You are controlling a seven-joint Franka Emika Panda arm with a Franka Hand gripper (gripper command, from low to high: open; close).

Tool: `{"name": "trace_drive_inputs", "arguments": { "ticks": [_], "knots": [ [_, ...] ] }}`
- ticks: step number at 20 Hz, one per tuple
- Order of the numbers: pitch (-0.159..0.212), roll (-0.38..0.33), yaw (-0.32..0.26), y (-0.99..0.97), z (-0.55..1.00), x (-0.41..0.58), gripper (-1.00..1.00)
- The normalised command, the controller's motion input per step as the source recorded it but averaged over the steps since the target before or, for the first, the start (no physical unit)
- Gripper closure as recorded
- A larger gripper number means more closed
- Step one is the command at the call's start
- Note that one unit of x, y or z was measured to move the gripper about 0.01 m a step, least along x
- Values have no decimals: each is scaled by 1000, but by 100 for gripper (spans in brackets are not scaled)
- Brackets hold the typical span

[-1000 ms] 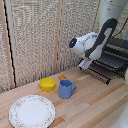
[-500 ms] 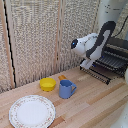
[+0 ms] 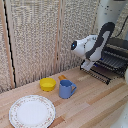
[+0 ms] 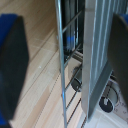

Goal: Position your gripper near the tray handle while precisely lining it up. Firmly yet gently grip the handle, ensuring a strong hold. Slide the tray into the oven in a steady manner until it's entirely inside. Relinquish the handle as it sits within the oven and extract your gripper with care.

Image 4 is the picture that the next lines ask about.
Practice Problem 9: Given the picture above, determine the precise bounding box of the gripper right finger with blue pad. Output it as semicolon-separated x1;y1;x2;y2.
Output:
106;12;128;112

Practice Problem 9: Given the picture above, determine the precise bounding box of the grey metal rack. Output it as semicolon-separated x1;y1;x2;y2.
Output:
60;0;128;128

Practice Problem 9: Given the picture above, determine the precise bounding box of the black wire oven tray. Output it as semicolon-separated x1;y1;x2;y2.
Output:
54;0;86;128

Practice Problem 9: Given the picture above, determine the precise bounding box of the gripper left finger with blue pad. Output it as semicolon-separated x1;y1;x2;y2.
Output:
0;13;31;128

